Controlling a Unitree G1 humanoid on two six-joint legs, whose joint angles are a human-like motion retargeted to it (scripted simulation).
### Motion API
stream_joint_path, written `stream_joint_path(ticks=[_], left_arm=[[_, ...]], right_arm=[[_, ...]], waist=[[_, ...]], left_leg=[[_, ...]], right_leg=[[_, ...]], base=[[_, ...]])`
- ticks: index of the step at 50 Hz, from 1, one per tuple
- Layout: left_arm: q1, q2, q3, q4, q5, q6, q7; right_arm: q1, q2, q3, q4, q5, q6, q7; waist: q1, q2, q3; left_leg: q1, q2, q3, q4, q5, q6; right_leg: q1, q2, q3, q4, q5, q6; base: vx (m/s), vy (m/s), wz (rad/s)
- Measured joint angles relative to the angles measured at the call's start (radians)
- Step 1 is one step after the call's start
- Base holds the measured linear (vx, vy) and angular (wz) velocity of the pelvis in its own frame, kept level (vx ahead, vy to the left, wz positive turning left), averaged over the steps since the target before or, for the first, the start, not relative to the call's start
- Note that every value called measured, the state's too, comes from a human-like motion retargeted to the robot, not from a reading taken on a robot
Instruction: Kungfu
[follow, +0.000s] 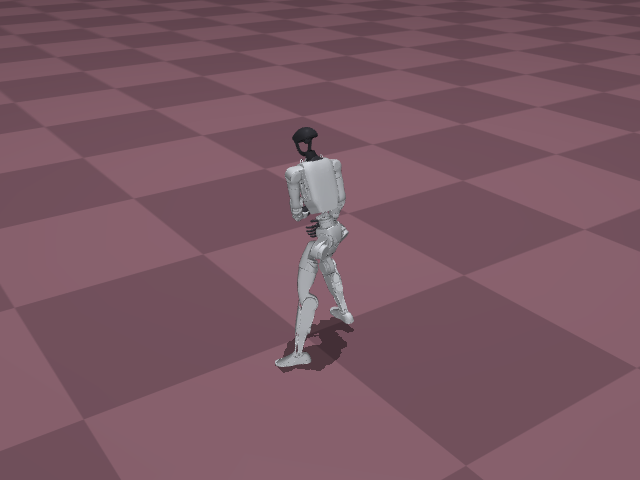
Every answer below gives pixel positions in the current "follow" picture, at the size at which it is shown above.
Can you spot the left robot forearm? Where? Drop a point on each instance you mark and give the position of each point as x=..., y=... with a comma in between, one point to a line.
x=297, y=214

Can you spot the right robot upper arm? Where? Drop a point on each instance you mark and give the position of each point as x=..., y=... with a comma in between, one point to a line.
x=337, y=169

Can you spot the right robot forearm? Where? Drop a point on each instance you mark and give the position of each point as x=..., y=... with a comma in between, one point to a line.
x=335, y=212

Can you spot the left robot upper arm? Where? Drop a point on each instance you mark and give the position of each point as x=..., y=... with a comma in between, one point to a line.
x=293, y=175

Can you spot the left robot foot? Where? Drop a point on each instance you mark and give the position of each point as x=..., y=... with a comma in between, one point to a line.
x=291, y=360

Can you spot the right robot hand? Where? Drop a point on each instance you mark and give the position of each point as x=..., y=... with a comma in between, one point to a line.
x=316, y=225

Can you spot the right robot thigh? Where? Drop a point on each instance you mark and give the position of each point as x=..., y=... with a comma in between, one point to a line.
x=327, y=266

